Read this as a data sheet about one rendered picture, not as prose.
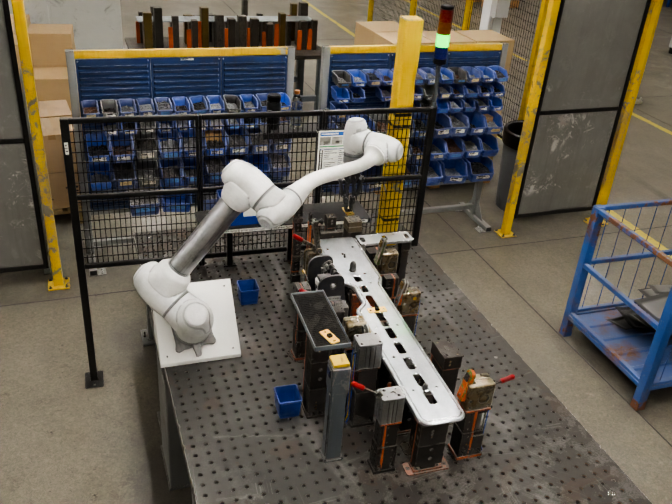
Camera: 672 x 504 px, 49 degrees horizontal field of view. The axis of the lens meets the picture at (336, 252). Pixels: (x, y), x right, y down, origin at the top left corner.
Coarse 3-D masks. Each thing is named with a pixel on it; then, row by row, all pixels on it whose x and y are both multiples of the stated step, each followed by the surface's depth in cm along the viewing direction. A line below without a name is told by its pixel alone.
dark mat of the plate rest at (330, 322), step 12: (300, 300) 290; (312, 300) 291; (324, 300) 291; (300, 312) 283; (312, 312) 283; (324, 312) 284; (312, 324) 276; (324, 324) 277; (336, 324) 277; (312, 336) 270; (336, 336) 271
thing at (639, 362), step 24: (600, 216) 441; (624, 264) 473; (576, 288) 466; (648, 288) 468; (576, 312) 476; (600, 312) 484; (624, 312) 461; (648, 312) 423; (600, 336) 459; (624, 336) 460; (648, 336) 463; (624, 360) 439; (648, 360) 410; (648, 384) 415
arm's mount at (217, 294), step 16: (192, 288) 332; (208, 288) 334; (224, 288) 336; (208, 304) 331; (224, 304) 333; (160, 320) 324; (224, 320) 331; (160, 336) 322; (224, 336) 329; (160, 352) 319; (176, 352) 321; (192, 352) 323; (208, 352) 325; (224, 352) 327; (240, 352) 329
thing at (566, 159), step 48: (576, 0) 521; (624, 0) 536; (576, 48) 541; (624, 48) 558; (576, 96) 564; (624, 96) 579; (528, 144) 567; (576, 144) 590; (528, 192) 595; (576, 192) 616
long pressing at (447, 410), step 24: (336, 240) 369; (336, 264) 348; (360, 264) 350; (360, 312) 313; (384, 312) 315; (384, 336) 300; (408, 336) 301; (384, 360) 286; (408, 384) 274; (432, 384) 275; (432, 408) 264; (456, 408) 265
